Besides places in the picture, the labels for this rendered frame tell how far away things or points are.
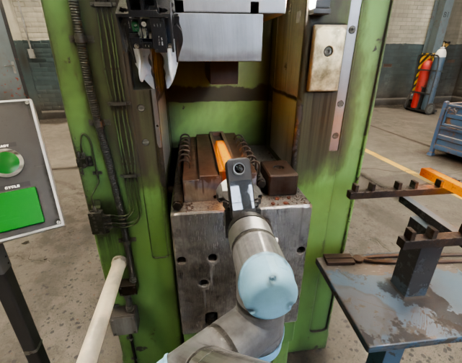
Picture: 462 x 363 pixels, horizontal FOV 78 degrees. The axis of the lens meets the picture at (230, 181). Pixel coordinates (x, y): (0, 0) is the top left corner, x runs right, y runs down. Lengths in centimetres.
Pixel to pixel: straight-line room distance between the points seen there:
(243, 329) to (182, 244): 40
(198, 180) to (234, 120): 51
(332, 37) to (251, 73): 41
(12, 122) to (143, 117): 31
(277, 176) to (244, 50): 33
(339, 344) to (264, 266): 131
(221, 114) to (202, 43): 55
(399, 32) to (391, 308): 808
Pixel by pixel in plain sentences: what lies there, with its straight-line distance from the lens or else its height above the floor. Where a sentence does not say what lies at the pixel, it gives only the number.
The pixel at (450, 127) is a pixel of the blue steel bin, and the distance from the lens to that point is 457.
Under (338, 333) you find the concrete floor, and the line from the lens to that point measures 171.
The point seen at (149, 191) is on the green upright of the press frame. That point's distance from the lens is 95.
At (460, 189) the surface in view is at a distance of 92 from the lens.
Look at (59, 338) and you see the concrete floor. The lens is 182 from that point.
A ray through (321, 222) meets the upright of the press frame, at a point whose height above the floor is 72.
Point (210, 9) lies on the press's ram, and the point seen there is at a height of 137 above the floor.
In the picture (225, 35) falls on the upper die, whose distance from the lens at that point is 70.
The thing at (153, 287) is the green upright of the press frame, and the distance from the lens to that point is 117.
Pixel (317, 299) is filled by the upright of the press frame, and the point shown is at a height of 32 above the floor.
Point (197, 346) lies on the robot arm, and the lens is 41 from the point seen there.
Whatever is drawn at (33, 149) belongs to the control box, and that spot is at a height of 111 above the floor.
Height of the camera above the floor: 129
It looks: 25 degrees down
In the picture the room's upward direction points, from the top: straight up
